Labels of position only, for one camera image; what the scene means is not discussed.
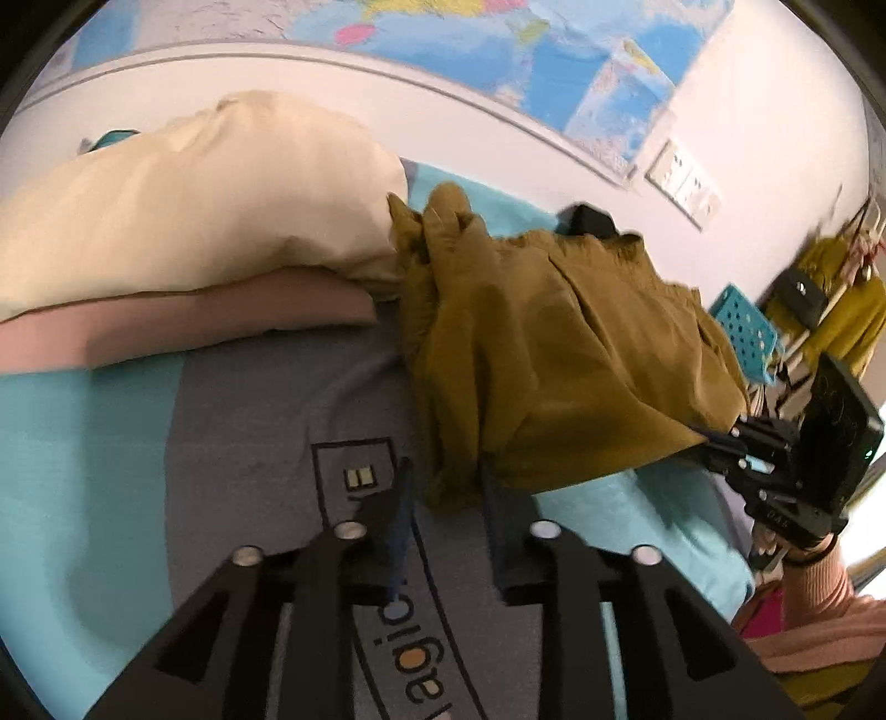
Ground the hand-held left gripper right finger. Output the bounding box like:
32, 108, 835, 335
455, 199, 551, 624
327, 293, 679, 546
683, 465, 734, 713
480, 460, 805, 720

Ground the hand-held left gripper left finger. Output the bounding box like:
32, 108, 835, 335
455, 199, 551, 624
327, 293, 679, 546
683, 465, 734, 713
86, 457, 418, 720

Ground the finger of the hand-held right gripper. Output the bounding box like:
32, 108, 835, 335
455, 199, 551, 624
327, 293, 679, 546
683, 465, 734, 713
732, 415, 799, 454
692, 425, 771, 501

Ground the olive button-up shirt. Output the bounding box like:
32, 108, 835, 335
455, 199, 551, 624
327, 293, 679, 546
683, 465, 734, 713
386, 181, 752, 513

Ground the person's right forearm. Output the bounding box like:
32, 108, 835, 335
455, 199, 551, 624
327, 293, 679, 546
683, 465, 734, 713
742, 543, 886, 676

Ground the white clothes rack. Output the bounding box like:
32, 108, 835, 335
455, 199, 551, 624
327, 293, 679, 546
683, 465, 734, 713
751, 197, 886, 416

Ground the person's right hand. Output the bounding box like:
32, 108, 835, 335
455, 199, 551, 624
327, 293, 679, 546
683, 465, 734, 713
751, 522, 832, 570

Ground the teal perforated plastic basket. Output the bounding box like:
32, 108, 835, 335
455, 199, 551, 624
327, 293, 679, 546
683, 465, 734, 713
713, 284, 780, 383

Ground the black bag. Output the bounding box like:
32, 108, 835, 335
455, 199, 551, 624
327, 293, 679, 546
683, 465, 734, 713
774, 269, 828, 328

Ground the hanging mustard garment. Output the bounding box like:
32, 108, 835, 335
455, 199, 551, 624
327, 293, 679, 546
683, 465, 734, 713
765, 236, 886, 378

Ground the teal and grey bed sheet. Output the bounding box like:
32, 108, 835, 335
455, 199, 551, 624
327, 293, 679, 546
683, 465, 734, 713
0, 128, 757, 720

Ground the small black object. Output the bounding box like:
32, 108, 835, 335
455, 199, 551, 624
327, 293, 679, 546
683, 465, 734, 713
557, 203, 617, 240

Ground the pink pillow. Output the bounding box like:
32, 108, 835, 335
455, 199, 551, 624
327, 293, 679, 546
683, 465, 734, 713
0, 266, 378, 378

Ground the cream pillow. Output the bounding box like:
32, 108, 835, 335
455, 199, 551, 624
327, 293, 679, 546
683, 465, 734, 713
0, 90, 409, 323

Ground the white wall switch panel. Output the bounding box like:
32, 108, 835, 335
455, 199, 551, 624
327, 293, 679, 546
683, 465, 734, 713
645, 138, 722, 229

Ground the colourful wall map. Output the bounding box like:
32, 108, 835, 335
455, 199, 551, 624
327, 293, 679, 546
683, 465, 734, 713
28, 0, 736, 184

